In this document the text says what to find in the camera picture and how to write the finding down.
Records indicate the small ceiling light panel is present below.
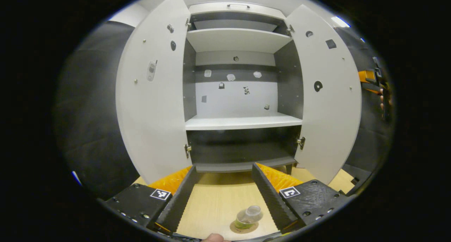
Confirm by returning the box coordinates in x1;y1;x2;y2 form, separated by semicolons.
331;16;351;28

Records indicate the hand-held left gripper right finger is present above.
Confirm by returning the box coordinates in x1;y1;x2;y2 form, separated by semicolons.
251;162;347;234

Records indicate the round brown coaster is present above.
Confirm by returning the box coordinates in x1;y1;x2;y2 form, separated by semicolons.
230;219;259;234

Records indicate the grey cabinet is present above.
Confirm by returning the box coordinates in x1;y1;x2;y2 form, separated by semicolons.
183;2;305;174

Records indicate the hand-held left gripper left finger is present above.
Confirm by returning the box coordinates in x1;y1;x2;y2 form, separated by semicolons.
106;165;199;235

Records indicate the black backdrop cloth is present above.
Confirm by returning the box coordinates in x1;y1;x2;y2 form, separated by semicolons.
55;21;141;200
333;25;395;181

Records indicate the grey cabinet door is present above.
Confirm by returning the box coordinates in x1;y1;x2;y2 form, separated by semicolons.
116;0;193;184
284;4;363;185

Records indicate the clear bottle with green label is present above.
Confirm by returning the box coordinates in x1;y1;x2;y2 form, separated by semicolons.
235;205;263;229

